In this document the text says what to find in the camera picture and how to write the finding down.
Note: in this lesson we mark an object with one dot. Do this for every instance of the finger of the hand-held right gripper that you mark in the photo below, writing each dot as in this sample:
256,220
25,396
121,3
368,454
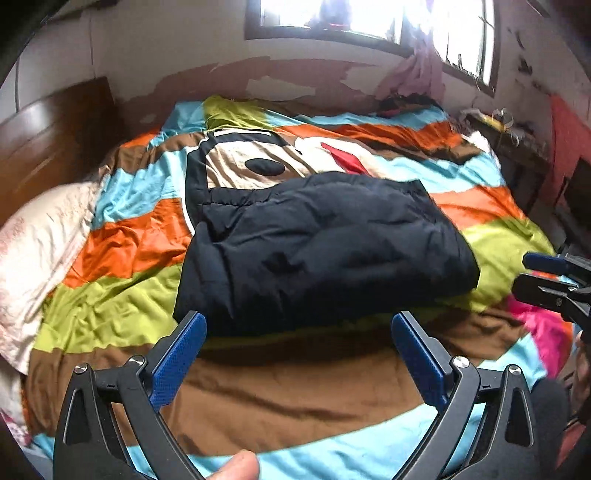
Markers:
547,262
540,288

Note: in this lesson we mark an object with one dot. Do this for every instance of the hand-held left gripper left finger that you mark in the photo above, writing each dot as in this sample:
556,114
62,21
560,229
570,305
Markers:
178,357

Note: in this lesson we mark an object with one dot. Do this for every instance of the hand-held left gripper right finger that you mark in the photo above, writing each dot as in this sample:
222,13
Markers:
420,360

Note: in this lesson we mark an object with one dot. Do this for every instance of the dark navy padded jacket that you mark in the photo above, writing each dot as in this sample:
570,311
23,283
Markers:
323,254

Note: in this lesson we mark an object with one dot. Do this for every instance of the dark clothes pile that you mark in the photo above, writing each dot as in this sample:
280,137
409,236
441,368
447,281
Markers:
406,107

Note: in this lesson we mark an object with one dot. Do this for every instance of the person's right hand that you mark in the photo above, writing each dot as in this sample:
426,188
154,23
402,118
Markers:
584,357

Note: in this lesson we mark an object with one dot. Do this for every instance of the person's left hand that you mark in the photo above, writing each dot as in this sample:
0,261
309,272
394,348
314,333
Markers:
235,467

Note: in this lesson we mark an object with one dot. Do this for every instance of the black chair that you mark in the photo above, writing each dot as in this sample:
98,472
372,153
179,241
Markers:
577,198

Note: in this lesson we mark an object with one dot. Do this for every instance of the cluttered wooden side table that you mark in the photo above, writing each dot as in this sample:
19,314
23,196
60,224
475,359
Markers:
512,157

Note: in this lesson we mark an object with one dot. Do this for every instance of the colourful striped blanket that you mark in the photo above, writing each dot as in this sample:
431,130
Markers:
286,392

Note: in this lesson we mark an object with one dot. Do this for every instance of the red hanging cloth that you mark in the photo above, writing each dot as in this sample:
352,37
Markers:
565,143

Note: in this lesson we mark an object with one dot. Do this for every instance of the white hanger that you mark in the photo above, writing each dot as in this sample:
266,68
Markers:
502,119

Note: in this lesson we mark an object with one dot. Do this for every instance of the red floral print pillow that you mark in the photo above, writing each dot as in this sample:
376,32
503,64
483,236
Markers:
11,401

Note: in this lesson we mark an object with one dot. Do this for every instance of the cream floral pillow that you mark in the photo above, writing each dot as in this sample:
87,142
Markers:
41,249

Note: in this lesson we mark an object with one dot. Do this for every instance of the pink curtain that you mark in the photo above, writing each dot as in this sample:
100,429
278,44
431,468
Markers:
415,69

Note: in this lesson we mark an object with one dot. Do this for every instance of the brown wooden headboard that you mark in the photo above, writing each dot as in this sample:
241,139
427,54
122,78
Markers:
46,138

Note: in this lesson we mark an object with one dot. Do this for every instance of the dark framed window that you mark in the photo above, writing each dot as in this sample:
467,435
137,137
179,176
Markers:
369,23

